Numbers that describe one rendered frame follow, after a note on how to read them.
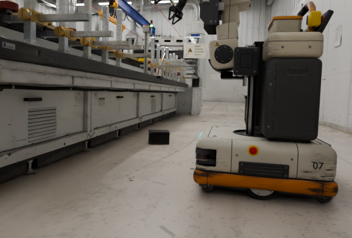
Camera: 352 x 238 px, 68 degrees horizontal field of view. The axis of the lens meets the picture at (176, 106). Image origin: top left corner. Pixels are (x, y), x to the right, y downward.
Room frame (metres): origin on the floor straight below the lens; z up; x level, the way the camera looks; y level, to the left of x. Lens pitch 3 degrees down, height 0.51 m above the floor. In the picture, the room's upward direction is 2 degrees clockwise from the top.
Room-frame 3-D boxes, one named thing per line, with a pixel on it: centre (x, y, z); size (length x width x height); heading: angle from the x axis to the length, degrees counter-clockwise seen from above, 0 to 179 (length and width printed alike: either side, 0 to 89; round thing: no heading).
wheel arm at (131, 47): (1.97, 0.48, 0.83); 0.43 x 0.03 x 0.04; 79
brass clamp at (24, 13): (1.23, 0.67, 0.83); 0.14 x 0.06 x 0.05; 169
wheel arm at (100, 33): (1.48, 0.57, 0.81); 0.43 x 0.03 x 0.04; 79
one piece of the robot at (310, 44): (1.51, -0.57, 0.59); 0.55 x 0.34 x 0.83; 169
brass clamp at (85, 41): (1.72, 0.58, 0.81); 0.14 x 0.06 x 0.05; 169
